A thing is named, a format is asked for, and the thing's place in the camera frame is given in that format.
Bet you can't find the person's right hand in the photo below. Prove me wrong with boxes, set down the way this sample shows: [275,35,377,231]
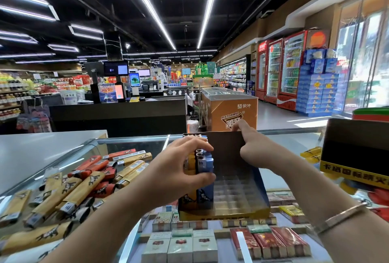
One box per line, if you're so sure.
[231,119,294,173]

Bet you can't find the person's left hand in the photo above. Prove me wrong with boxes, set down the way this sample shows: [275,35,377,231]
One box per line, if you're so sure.
[130,135,217,213]

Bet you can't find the row of yellow lighters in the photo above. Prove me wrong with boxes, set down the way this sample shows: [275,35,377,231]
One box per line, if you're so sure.
[184,149,198,205]

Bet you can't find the row of blue lighters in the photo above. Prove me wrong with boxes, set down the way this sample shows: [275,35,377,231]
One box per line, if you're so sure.
[194,135,215,205]

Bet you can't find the pile of blue yellow lighters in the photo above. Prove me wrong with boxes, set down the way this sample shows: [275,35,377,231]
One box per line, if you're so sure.
[301,146,389,221]

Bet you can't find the blue yellow lighter display box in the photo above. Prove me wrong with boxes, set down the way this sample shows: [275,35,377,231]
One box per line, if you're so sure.
[178,131,272,222]

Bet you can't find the black yellow display box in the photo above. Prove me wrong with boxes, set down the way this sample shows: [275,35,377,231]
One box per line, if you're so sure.
[319,118,389,190]

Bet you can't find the pile of yellow red lighters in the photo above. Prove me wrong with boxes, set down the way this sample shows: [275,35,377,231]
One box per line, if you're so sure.
[0,148,153,254]

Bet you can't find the person's right forearm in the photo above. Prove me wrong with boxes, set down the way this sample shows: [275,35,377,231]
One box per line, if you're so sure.
[274,156,389,263]

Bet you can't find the glass display case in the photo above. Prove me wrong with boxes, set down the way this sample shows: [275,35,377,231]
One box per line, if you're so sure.
[0,128,389,263]

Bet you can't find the stack of blue cartons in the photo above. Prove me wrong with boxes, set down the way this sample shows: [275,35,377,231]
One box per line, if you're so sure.
[297,48,340,116]

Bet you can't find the brown cardboard carton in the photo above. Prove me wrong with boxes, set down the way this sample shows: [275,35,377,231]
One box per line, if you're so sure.
[201,87,259,132]

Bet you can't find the row of cigarette packs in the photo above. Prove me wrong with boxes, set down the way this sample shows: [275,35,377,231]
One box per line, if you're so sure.
[139,190,314,263]

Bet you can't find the black checkout counter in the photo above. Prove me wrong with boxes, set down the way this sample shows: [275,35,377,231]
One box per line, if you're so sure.
[50,97,188,137]

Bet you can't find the red drink fridge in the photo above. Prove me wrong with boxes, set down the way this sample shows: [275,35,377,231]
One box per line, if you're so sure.
[277,30,308,111]
[264,39,286,105]
[256,41,270,101]

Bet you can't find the open refrigerated chiller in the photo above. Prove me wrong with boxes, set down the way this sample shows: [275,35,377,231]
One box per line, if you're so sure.
[219,56,251,95]

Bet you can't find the blue poster screen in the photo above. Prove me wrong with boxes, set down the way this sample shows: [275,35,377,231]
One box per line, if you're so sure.
[98,83,118,104]

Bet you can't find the red green container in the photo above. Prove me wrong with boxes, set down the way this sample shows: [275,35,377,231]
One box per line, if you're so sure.
[353,108,389,122]

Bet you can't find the black checkout monitor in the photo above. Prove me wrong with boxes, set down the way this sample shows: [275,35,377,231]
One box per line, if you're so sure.
[102,61,129,76]

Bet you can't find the orange round sign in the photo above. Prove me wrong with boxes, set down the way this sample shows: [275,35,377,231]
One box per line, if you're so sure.
[307,30,329,49]

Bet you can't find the glass entrance doors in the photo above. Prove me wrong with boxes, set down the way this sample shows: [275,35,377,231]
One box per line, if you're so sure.
[333,0,389,115]

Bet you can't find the hanging plastic bags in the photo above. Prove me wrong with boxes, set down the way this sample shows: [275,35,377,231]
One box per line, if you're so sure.
[17,104,52,133]

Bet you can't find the long ceiling light strip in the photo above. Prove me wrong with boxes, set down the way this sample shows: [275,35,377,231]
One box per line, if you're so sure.
[196,0,224,49]
[122,0,177,50]

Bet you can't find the grocery rack with bottles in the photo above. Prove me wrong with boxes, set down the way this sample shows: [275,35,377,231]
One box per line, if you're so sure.
[0,71,28,121]

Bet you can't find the silver bracelet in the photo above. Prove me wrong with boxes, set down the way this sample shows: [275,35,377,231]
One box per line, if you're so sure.
[310,202,368,235]

